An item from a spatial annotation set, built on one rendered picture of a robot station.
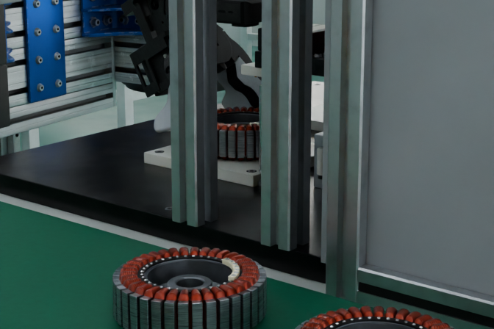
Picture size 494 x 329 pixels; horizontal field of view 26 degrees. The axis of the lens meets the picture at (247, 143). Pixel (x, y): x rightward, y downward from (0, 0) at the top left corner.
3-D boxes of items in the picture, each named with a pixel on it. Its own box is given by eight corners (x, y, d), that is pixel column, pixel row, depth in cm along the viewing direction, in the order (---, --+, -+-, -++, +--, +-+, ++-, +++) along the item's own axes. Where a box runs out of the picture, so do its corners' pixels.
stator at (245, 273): (115, 352, 73) (114, 301, 72) (112, 291, 83) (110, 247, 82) (278, 342, 74) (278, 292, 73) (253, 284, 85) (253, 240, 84)
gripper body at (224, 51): (194, 93, 123) (154, -2, 124) (244, 63, 117) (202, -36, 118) (147, 103, 117) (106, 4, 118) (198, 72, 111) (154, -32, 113)
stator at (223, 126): (168, 150, 114) (167, 116, 114) (238, 132, 123) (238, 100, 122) (247, 168, 107) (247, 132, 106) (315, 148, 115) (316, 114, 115)
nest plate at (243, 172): (143, 163, 114) (143, 151, 114) (233, 137, 126) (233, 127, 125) (253, 187, 105) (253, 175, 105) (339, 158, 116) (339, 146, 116)
